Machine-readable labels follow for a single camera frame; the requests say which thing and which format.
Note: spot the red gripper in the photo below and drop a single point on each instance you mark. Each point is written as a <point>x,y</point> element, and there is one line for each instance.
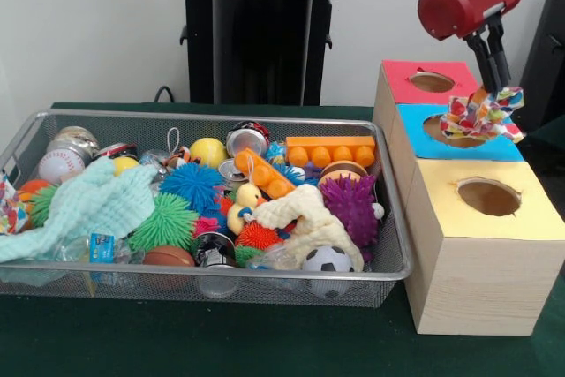
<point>463,6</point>

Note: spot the colourful patterned cloth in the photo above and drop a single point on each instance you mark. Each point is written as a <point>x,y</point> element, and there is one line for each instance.
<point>481,114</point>

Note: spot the wooden box with three holes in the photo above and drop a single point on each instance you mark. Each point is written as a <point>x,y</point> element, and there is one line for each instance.
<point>476,288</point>

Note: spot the silver mesh bin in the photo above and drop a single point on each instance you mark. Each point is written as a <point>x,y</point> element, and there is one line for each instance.
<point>66,288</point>

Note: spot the black upright panel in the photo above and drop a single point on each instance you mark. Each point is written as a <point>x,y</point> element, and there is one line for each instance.
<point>543,63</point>

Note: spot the long orange toy brick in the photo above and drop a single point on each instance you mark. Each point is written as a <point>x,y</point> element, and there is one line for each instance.
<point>331,143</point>

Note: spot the purple spiky toy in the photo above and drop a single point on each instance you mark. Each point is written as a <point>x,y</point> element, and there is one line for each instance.
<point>351,209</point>

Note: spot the cream yellow cloth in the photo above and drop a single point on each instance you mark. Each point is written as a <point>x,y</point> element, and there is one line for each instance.
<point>309,213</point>

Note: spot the short orange toy brick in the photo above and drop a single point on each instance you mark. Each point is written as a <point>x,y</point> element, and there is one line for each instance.
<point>265,174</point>

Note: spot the small soccer ball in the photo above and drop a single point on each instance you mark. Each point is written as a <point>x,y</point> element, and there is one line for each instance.
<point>326,258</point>

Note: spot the yellow ball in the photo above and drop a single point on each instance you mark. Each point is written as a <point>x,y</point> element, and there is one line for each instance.
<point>209,152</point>

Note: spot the blue spiky ball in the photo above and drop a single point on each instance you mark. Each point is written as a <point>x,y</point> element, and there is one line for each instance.
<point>192,180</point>

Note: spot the green spiky ball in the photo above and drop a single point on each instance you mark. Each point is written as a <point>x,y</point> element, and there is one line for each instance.
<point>163,222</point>

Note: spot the mint green cloth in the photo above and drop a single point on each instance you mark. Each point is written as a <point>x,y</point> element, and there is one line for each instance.
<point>88,205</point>

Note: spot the white baseball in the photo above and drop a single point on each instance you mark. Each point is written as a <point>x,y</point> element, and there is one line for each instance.
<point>59,165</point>

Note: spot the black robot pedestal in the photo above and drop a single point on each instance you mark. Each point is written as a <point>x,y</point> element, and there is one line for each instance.
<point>256,41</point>

